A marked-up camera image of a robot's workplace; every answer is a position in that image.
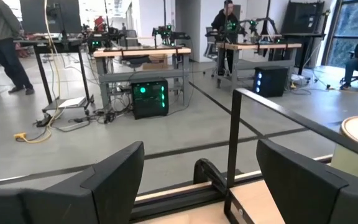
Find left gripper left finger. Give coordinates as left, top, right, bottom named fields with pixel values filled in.
left=20, top=141, right=145, bottom=224

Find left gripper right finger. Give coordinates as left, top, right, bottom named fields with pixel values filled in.
left=255, top=138, right=358, bottom=224

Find yellow-green mug white handle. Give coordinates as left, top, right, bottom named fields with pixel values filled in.
left=330, top=114, right=358, bottom=185

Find wooden shelf board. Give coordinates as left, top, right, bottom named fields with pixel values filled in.
left=228, top=179, right=287, bottom=224

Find computer tower green lights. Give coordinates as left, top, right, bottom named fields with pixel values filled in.
left=130, top=77, right=170, bottom=121

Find flat white box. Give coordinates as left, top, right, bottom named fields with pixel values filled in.
left=57, top=96, right=87, bottom=110

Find black power strip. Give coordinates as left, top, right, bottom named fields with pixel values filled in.
left=35, top=112, right=53, bottom=128

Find computer tower blue lights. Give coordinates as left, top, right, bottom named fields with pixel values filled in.
left=252, top=65, right=288, bottom=98

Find cardboard box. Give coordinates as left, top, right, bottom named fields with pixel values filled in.
left=141, top=53, right=169, bottom=71

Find black monitor stand desk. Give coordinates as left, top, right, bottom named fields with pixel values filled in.
left=13, top=32, right=95, bottom=114

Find wooden table grey legs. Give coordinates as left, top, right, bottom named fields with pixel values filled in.
left=93, top=45, right=192, bottom=111
left=216, top=42, right=303, bottom=91

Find grey office chair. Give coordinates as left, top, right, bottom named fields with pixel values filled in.
left=203, top=26, right=220, bottom=78

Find large black case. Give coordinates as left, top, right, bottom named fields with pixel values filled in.
left=280, top=1, right=326, bottom=35

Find black monitor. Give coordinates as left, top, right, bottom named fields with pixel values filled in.
left=19, top=0, right=83, bottom=34

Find black table edge rail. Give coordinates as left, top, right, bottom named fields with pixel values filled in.
left=129, top=177, right=248, bottom=223

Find black metal shelf frame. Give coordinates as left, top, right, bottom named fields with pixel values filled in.
left=223, top=88, right=358, bottom=224

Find black edge bracket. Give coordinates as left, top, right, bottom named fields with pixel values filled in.
left=192, top=157, right=229, bottom=195

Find yellow cable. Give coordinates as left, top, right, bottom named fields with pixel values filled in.
left=23, top=0, right=63, bottom=144

